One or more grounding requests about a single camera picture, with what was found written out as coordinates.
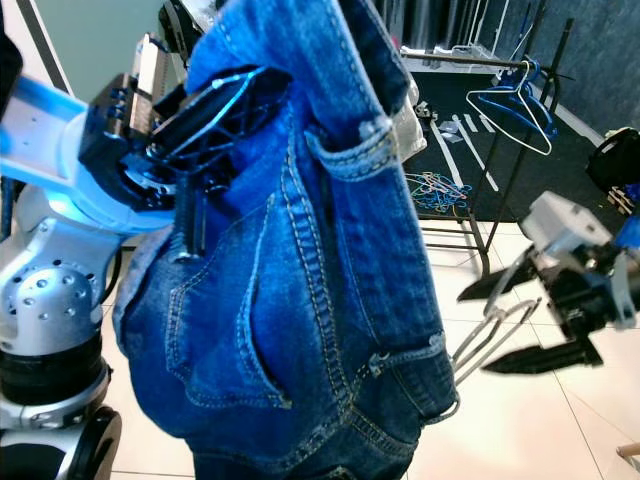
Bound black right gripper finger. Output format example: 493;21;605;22
455;262;551;303
480;335;606;376

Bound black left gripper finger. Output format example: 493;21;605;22
150;65;296;186

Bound dark blue jeans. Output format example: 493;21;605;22
115;0;461;480

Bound tangled hanger pile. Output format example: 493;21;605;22
405;170;473;216

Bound blue plastic hanger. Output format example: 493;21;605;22
465;60;561;151

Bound white floor strip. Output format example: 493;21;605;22
452;113;501;191
430;120;466;191

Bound black round bag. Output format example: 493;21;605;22
585;128;640;196

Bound dark curtain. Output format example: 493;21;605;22
370;0;511;51

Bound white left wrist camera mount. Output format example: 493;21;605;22
0;30;176;236

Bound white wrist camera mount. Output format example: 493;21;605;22
520;190;616;263
0;30;176;236

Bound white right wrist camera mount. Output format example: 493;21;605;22
520;190;616;263

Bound white wire hanger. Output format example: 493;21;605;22
480;85;556;158

